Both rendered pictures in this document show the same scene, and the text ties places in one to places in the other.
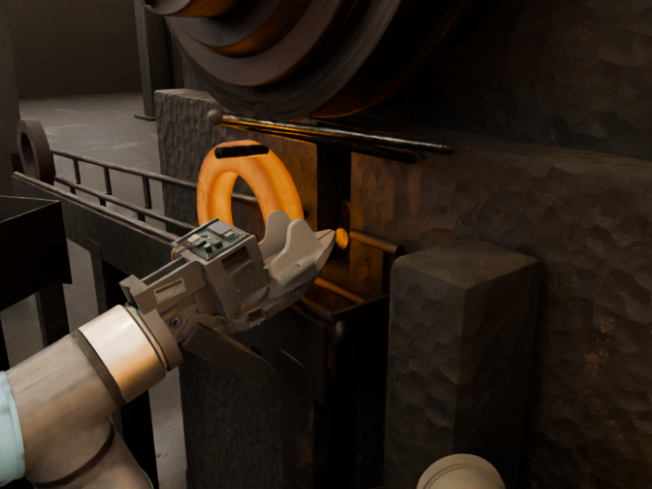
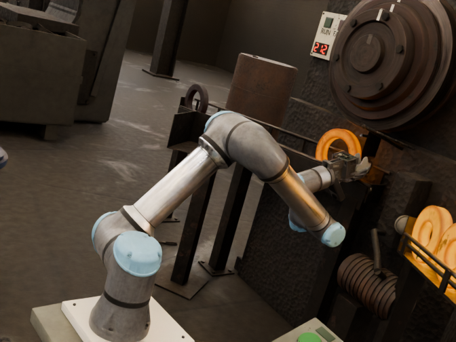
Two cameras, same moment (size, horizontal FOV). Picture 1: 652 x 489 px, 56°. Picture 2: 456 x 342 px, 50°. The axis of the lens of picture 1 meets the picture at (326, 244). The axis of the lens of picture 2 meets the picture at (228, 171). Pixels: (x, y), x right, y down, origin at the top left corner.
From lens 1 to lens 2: 1.17 m
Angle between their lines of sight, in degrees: 3
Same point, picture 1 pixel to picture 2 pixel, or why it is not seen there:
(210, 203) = (324, 145)
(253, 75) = (366, 115)
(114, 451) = not seen: hidden behind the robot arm
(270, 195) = (354, 148)
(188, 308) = (336, 172)
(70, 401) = (313, 184)
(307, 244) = (366, 164)
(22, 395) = (305, 179)
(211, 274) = (347, 163)
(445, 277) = (411, 177)
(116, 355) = (324, 177)
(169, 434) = not seen: hidden behind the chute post
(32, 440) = not seen: hidden behind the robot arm
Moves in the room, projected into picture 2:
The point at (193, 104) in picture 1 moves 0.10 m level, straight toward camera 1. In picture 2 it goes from (312, 108) to (319, 113)
